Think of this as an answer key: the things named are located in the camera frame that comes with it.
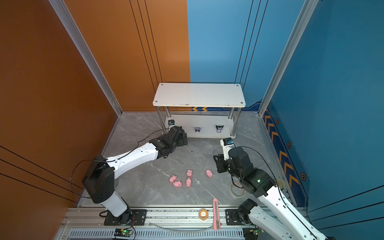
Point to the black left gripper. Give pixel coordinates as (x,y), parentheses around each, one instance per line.
(182,141)

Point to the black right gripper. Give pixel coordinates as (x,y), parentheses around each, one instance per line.
(220,162)

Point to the black purple figurine toy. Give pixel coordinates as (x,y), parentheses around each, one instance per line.
(219,128)

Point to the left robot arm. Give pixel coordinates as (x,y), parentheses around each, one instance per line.
(99,179)

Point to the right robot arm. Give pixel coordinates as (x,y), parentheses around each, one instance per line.
(288,223)

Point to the white two-tier shelf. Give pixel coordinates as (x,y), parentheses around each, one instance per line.
(201,105)

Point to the clear tape roll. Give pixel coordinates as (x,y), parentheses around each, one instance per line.
(236,190)

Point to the small beige tape roll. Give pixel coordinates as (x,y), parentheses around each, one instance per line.
(203,214)

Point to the pink utility knife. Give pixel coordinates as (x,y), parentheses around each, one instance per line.
(216,211)

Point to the green tape roll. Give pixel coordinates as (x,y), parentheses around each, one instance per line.
(280,184)

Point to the right circuit board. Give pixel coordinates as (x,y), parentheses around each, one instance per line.
(252,234)

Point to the green circuit board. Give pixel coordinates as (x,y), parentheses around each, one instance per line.
(124,233)

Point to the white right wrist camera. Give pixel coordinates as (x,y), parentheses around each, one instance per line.
(227,144)

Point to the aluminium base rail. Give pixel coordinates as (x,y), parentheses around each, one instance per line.
(156,223)

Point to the aluminium corner post left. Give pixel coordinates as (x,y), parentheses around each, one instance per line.
(76,36)

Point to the aluminium corner post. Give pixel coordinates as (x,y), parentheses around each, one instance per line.
(294,38)
(76,36)

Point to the aluminium corner post right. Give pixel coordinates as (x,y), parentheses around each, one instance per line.
(294,38)

